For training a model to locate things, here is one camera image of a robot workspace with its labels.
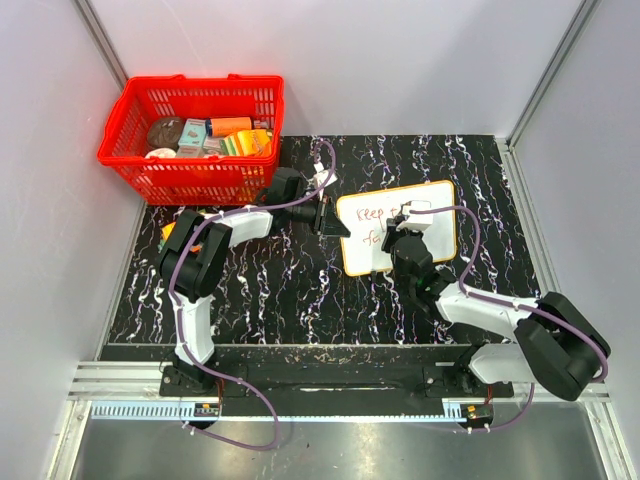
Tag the orange cylindrical can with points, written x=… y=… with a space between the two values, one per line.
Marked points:
x=224 y=126

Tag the red plastic shopping basket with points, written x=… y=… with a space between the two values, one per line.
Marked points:
x=229 y=180

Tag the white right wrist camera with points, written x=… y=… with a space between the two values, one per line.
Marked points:
x=414 y=215

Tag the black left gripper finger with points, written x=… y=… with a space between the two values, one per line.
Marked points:
x=337 y=234
x=333 y=220

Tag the orange yellow box in basket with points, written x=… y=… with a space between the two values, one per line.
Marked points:
x=249 y=143

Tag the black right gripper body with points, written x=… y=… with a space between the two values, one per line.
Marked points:
x=416 y=232

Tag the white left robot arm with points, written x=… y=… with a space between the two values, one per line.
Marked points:
x=192 y=260

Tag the yellow-framed whiteboard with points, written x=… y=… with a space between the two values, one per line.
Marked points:
x=365 y=216

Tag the orange green snack box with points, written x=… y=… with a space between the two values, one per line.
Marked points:
x=167 y=235

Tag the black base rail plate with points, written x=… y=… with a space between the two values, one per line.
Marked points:
x=426 y=370

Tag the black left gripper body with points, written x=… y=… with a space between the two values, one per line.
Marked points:
x=319 y=210

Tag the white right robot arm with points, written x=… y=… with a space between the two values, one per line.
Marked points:
x=550 y=342

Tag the light blue small box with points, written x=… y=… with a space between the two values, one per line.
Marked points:
x=193 y=133

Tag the brown round packet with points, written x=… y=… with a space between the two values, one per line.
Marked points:
x=165 y=132

